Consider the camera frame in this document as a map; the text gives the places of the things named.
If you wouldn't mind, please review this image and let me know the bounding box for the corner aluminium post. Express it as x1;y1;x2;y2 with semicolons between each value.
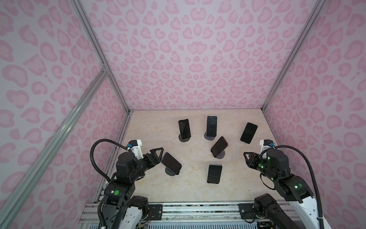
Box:
261;0;328;113
70;0;130;114

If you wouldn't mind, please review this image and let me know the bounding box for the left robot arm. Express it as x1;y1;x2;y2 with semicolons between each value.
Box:
97;148;164;229

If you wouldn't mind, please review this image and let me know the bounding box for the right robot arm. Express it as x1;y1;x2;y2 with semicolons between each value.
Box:
243;146;331;229

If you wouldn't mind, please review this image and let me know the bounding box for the left diagonal aluminium bar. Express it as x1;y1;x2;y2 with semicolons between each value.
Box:
1;70;108;229

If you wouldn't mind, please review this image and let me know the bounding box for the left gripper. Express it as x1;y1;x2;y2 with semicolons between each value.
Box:
130;146;163;184

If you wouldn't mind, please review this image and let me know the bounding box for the centre purple stand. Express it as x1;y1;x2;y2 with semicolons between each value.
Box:
216;151;226;159

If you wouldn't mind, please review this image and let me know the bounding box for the back left dark stand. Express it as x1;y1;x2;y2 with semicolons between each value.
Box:
178;134;190;143

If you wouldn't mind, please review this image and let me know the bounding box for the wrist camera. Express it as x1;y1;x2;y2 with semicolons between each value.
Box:
259;139;275;153
127;139;143;159

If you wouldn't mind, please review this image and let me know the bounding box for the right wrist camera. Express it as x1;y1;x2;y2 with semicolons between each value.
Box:
259;139;275;153

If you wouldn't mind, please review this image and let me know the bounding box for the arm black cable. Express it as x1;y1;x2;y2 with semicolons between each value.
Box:
90;138;129;183
259;144;325;229

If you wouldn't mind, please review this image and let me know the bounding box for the back centre dark stand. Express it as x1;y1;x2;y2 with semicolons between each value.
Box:
204;132;215;141

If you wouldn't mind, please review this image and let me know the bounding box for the dark stand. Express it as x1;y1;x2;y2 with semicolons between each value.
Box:
178;134;190;143
165;168;175;177
204;132;215;141

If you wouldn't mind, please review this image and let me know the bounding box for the black phone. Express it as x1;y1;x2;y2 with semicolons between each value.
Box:
207;164;223;184
240;123;258;144
161;152;182;175
206;116;217;137
178;119;191;138

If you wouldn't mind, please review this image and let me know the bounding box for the centre pink-edged phone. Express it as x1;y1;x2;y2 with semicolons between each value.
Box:
210;136;228;158

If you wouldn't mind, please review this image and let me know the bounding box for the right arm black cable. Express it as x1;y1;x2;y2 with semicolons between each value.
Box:
259;144;325;229

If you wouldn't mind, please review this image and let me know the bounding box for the right corner aluminium post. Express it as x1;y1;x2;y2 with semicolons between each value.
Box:
261;0;328;113

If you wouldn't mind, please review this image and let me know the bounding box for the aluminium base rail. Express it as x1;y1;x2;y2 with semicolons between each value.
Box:
75;200;327;229

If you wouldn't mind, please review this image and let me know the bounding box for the left corner aluminium post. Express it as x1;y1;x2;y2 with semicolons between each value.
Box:
70;0;130;114

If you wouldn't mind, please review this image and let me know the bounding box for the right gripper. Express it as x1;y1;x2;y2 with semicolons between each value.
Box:
242;151;278;182

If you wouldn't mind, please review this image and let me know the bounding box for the front left dark stand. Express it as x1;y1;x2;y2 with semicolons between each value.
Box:
165;168;175;177

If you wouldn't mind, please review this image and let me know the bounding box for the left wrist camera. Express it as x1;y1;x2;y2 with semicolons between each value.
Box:
127;139;143;159

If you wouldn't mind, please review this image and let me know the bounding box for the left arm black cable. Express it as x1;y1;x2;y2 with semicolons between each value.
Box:
90;138;129;183

